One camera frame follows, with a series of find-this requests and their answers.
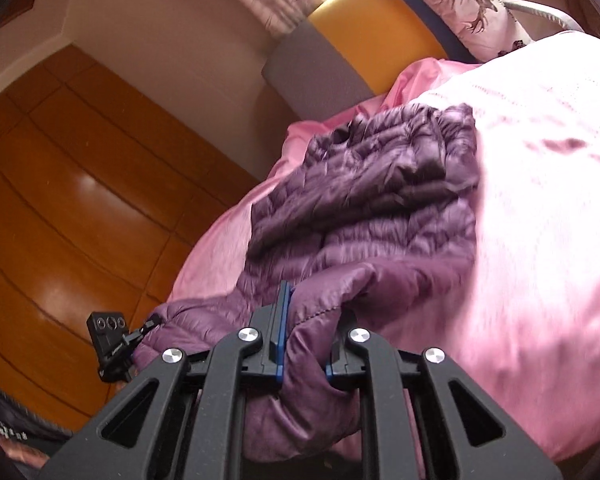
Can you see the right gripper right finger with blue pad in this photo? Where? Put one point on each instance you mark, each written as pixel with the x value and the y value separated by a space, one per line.
pixel 423 417

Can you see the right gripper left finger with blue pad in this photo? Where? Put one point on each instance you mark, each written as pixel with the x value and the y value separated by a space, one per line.
pixel 182 417

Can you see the purple quilted down jacket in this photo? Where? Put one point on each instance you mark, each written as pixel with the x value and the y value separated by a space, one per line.
pixel 376 221

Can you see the black sleeved left forearm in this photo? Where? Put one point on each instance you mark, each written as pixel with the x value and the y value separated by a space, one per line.
pixel 27 441

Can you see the orange wooden wardrobe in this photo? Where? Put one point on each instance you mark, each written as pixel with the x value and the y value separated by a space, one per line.
pixel 102 196

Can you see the pink bed cover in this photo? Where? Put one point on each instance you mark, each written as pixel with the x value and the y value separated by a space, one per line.
pixel 526 324

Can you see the grey yellow blue headboard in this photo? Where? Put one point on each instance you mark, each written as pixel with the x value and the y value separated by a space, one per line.
pixel 348 51

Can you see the deer print pillow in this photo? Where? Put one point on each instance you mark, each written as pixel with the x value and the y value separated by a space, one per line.
pixel 485 27

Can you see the grey metal bed rail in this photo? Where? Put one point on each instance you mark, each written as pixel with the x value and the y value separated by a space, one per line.
pixel 559 17

